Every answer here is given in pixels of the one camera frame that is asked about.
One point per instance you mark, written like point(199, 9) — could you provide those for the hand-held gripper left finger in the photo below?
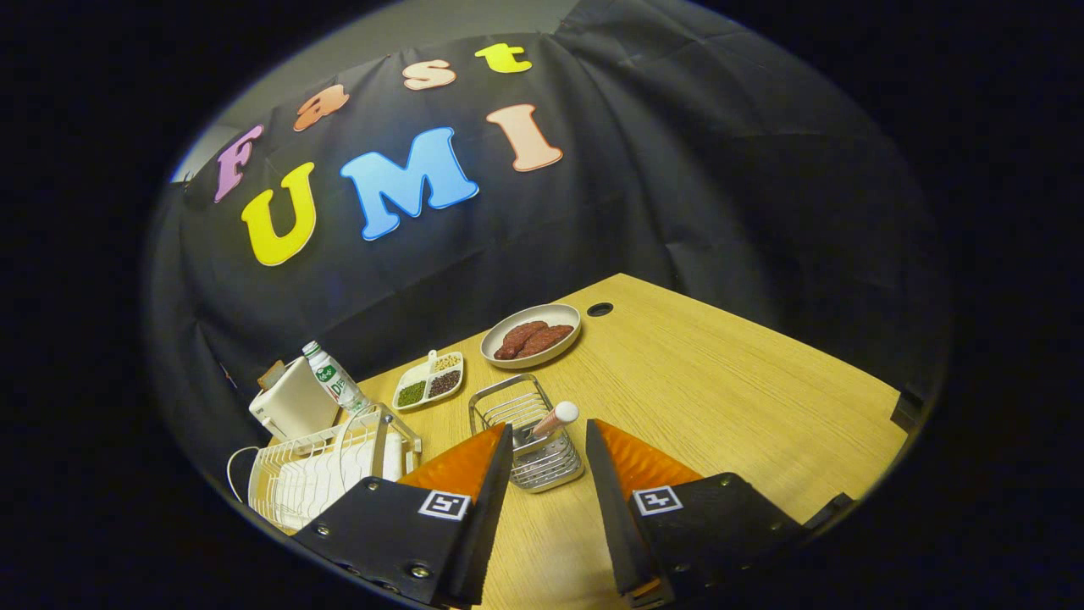
point(487, 525)

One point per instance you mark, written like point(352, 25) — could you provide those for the white toaster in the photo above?
point(296, 402)

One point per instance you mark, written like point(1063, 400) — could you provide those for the dark red beans pile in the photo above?
point(444, 384)

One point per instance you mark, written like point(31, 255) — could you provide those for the black backdrop cloth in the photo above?
point(677, 169)

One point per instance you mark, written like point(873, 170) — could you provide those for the brown bread slice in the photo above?
point(273, 374)

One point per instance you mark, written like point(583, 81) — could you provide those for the white bottle with green label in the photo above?
point(339, 381)

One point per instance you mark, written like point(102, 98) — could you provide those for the yellow beans pile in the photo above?
point(446, 363)

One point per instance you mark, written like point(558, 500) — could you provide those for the white divided dish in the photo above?
point(429, 375)

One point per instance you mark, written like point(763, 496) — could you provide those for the red meat patty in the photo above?
point(552, 336)
point(517, 339)

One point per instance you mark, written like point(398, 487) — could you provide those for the small beige meat plate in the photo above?
point(569, 318)

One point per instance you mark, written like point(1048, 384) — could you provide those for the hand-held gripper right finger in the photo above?
point(614, 517)

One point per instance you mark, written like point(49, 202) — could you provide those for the green beans pile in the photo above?
point(412, 394)

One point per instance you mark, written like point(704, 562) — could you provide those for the black table clamp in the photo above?
point(830, 510)
point(906, 410)

